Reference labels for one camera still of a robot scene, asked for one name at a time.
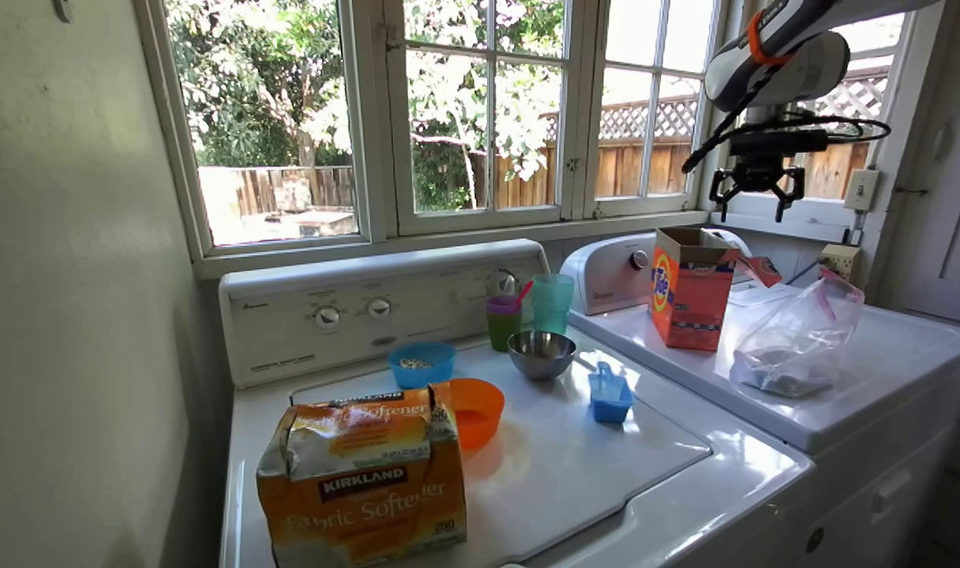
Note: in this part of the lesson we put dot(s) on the orange plastic bowl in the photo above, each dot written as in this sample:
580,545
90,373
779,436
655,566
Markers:
476,409

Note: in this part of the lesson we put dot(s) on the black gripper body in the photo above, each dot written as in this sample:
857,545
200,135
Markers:
759,175

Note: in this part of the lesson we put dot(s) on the blue plastic scoop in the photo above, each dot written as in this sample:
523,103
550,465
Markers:
608,394

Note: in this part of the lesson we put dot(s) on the white window frame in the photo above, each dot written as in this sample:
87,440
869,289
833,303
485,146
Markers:
301,126

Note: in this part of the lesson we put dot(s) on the blue bowl with oats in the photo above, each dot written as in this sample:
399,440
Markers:
422,365

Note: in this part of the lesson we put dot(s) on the white dryer machine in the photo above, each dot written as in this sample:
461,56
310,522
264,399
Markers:
873,444

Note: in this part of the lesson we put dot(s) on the teal green plastic cup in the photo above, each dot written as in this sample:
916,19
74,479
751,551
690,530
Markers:
550,300

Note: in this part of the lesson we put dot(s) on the clear plastic zip bag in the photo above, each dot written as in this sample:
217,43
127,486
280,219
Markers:
794,353

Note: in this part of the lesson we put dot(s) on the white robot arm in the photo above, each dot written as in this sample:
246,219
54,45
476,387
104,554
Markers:
788,56

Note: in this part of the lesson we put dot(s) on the orange fabric softener box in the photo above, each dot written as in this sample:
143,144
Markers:
361,480

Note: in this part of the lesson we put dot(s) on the washer timer knob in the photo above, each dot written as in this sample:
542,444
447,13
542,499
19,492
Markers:
325,317

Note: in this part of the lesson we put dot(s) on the white washing machine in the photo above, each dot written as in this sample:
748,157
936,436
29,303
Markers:
554,486

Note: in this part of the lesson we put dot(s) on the steel metal bowl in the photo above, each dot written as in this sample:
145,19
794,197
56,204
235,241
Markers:
542,356

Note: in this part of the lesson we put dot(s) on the stacked coloured cups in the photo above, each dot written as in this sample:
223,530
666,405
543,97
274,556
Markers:
502,312

